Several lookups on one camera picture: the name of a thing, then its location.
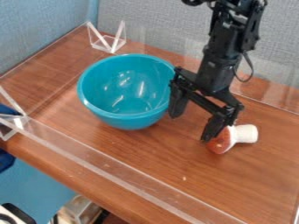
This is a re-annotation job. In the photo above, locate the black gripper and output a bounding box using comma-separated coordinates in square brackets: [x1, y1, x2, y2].
[168, 52, 244, 143]

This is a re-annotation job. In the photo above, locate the orange and white toy mushroom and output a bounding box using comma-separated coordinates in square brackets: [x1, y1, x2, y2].
[205, 124, 257, 154]

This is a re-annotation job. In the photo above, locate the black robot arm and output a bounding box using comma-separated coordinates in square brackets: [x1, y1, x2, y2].
[168, 0, 267, 142]

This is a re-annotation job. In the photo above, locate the blue plastic bowl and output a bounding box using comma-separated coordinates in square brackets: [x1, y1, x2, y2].
[77, 53, 173, 130]

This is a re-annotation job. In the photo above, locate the clear acrylic front barrier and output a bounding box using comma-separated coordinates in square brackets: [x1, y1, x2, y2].
[0, 87, 247, 224]

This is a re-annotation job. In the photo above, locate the blue cloth object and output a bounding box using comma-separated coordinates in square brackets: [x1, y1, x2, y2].
[0, 103, 21, 173]

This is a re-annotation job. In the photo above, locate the black and white object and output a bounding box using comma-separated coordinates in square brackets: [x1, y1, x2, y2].
[0, 203, 36, 224]

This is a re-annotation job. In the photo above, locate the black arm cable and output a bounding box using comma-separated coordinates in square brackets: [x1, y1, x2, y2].
[232, 52, 255, 84]

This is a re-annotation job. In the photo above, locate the clear acrylic corner bracket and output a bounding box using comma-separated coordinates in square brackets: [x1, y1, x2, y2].
[86, 21, 126, 54]

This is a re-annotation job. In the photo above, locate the grey metal table frame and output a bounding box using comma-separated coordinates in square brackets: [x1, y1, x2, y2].
[48, 194, 102, 224]

